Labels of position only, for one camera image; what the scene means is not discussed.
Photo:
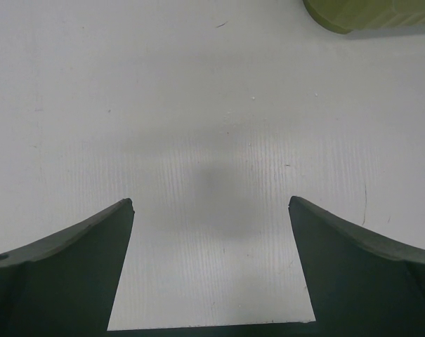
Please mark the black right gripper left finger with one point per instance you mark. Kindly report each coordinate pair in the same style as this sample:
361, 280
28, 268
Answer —
65, 284

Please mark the olive green plastic bin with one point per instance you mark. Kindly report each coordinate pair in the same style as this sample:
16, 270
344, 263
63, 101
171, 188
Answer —
343, 17

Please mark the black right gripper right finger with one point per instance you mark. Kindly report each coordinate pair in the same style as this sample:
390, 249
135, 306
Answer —
360, 283

